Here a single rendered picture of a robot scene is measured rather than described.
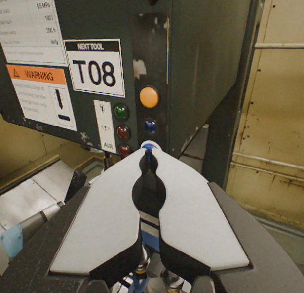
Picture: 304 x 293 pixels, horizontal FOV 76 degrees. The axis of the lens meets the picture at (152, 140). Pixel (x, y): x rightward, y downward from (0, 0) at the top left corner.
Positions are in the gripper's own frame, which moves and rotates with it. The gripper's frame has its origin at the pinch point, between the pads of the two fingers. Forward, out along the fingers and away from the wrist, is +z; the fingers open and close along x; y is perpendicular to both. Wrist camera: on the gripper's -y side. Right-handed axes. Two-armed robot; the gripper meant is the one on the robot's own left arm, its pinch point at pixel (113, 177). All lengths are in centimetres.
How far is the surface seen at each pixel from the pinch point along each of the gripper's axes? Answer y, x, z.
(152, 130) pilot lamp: -35, 35, -13
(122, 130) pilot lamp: -33.9, 30.2, -14.3
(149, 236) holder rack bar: 11.2, 21.0, -2.5
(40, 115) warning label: -33.0, 10.5, -19.4
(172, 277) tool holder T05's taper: 10.2, 34.7, -7.1
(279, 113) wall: -5, 29, 93
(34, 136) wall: 18, -105, -1
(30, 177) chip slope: 47, -101, -14
